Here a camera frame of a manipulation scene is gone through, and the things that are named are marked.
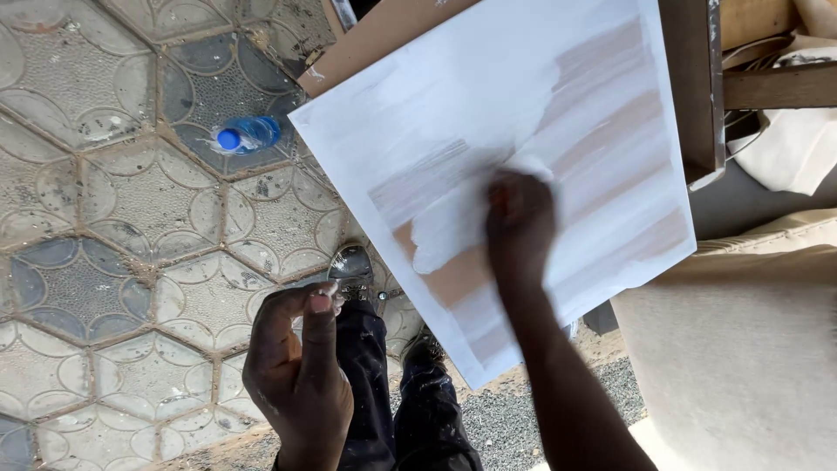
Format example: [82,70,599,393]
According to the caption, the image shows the brown wooden beam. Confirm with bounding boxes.
[722,61,837,111]

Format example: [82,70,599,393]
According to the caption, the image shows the beige upholstered cushion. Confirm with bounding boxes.
[610,209,837,471]

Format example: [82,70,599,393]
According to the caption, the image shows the person's left hand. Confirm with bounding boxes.
[242,281,354,459]

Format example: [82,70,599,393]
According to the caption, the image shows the blue-capped plastic water bottle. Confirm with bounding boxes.
[211,116,282,157]

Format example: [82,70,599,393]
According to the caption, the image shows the paint-spattered dark trousers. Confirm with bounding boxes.
[271,300,485,471]

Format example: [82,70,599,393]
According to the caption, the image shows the person's right hand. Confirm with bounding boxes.
[485,169,558,290]

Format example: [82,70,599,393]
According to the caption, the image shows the person's left black shoe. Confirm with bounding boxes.
[326,242,378,303]

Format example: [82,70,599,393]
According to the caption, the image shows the person's black shoe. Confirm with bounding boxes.
[399,325,449,369]
[326,242,378,303]

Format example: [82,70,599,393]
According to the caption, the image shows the light wooden panel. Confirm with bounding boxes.
[718,0,837,52]

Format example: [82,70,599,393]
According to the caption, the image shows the white painted board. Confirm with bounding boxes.
[288,0,698,391]

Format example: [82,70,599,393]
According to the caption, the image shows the person's right black shoe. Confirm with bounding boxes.
[399,325,449,369]

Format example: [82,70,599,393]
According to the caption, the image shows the dark wooden frame post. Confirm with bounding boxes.
[657,0,727,192]

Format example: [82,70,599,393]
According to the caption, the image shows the brown hardboard sheet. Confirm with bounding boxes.
[297,0,482,99]

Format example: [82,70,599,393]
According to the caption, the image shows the white cloth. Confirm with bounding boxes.
[725,44,837,197]

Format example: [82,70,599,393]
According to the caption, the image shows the white paint rag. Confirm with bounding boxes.
[509,154,555,183]

